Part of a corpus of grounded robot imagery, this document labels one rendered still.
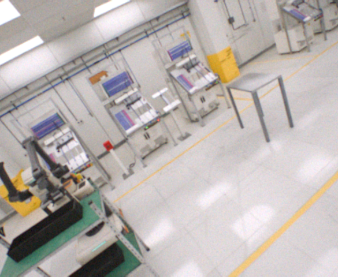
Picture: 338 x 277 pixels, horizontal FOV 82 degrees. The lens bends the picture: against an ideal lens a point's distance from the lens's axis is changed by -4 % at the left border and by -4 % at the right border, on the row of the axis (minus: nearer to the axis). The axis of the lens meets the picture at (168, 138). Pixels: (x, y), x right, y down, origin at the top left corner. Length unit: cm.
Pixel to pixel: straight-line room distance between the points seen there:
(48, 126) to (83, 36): 249
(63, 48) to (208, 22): 367
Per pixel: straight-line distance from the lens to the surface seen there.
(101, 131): 560
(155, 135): 415
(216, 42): 618
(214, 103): 470
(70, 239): 171
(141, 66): 571
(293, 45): 670
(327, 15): 778
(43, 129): 409
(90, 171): 412
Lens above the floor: 176
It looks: 23 degrees down
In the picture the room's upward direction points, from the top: 29 degrees counter-clockwise
